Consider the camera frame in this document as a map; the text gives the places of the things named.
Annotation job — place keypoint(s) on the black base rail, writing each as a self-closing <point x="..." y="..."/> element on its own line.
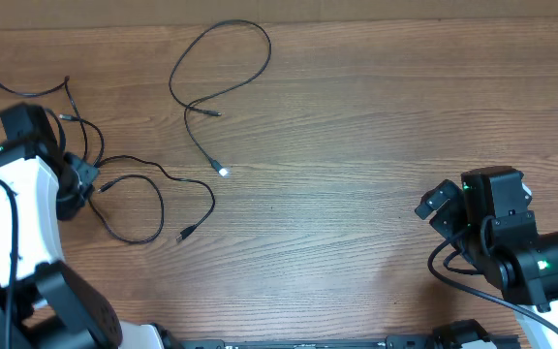
<point x="402" y="341"/>

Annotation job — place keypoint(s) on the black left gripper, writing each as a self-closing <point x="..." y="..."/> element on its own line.
<point x="87" y="174"/>

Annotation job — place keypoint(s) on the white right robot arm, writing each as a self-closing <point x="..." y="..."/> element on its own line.
<point x="486" y="219"/>

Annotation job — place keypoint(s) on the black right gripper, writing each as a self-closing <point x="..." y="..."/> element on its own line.
<point x="447" y="222"/>

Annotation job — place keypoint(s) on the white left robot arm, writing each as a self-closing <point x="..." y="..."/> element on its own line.
<point x="43" y="302"/>

